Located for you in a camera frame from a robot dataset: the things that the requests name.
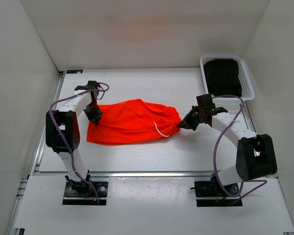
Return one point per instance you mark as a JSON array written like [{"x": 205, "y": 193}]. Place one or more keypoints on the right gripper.
[{"x": 186, "y": 122}]

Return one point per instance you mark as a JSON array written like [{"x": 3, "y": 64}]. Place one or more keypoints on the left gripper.
[{"x": 95, "y": 118}]

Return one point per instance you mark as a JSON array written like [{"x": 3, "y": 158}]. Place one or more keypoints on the orange shorts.
[{"x": 133, "y": 121}]

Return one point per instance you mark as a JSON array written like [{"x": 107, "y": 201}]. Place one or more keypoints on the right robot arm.
[{"x": 255, "y": 156}]

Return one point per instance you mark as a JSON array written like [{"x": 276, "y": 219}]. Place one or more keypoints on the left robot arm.
[{"x": 62, "y": 130}]

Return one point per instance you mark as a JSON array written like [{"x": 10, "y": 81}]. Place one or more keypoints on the black shorts in basket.
[{"x": 222, "y": 77}]

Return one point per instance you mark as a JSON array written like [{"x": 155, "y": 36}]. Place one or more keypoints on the white plastic basket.
[{"x": 243, "y": 77}]

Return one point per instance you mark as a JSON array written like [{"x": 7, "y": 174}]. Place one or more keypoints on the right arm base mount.
[{"x": 209, "y": 194}]

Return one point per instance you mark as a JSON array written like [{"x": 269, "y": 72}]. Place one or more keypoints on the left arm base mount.
[{"x": 80, "y": 193}]

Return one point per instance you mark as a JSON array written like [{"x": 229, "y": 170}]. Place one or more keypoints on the aluminium front rail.
[{"x": 123, "y": 174}]

